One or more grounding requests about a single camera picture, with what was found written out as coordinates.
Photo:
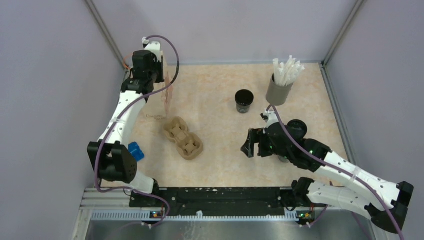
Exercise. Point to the blue toy block left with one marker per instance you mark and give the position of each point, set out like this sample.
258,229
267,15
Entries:
136,151

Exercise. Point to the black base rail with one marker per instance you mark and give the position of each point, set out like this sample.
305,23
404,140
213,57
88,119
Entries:
229,201

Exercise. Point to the bundle of white straws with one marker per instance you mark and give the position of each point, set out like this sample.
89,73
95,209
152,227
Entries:
286,73

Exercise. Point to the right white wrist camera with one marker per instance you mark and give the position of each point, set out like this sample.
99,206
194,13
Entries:
270,118

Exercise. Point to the stack of black lids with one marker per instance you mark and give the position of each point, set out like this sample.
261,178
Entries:
297,129

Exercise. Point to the grey cylindrical straw holder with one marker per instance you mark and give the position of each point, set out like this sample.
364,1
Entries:
276,94

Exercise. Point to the single black coffee cup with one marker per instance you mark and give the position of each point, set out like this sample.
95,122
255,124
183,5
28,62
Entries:
283,159

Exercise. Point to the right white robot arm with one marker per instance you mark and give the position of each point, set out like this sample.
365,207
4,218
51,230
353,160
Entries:
383,202

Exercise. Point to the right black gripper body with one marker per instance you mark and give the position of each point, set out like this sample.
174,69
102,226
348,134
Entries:
266,147

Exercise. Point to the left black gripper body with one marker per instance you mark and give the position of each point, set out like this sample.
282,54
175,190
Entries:
156,73

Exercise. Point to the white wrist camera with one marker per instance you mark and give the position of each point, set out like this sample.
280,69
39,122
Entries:
153,46
270,118

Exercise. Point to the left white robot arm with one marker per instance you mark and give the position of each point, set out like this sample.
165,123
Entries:
110,155

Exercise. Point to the brown pulp cup carrier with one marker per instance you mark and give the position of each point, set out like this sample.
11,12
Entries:
188,144

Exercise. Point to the stack of black cups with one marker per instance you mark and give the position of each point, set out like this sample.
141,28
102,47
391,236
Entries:
244,99

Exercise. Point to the beige paper takeout bag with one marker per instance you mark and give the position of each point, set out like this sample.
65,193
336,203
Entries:
156,106

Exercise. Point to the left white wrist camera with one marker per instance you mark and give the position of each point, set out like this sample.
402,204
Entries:
153,46

